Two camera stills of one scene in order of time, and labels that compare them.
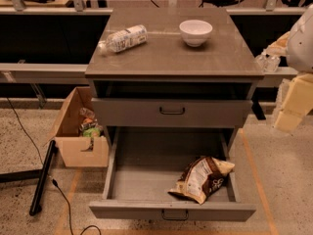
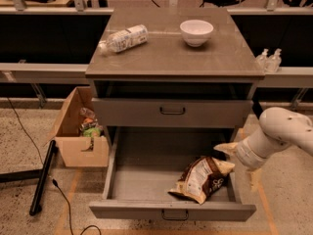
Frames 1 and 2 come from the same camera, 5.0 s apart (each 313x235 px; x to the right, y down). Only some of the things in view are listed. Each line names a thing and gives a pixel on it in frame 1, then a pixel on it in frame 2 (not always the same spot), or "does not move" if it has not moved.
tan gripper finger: x=278 y=47 → x=253 y=151
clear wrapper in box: x=86 y=112 does not move
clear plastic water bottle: x=124 y=39 does not move
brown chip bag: x=202 y=177 does not move
